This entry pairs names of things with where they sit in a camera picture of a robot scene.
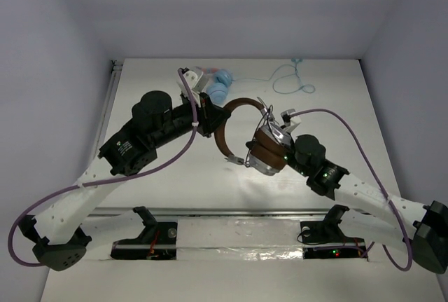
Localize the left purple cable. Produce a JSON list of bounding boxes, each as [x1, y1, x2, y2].
[[7, 69, 202, 268]]

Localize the brown silver headphones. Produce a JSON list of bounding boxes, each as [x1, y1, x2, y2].
[[214, 97, 292, 176]]

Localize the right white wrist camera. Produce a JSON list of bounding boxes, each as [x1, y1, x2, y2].
[[281, 109, 301, 134]]

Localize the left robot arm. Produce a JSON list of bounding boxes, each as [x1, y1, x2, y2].
[[11, 91, 230, 271]]

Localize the left side table rail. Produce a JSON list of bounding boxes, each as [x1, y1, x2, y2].
[[87, 60, 124, 168]]

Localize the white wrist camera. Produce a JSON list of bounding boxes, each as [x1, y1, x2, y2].
[[281, 109, 301, 134], [180, 67, 209, 94]]

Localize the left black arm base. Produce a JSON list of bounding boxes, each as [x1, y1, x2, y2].
[[111, 207, 178, 261]]

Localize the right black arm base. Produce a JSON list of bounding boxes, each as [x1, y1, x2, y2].
[[297, 205, 369, 260]]

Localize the aluminium mounting rail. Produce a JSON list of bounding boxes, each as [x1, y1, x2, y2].
[[87, 207, 377, 218]]

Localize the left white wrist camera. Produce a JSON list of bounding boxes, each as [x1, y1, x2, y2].
[[180, 67, 209, 94]]

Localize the pink blue cat headphones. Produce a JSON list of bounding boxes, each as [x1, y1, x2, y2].
[[197, 67, 234, 105]]

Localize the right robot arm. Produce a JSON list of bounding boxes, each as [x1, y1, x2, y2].
[[286, 135, 447, 274]]

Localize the light blue headphone cable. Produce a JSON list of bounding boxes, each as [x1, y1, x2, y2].
[[233, 57, 316, 95]]

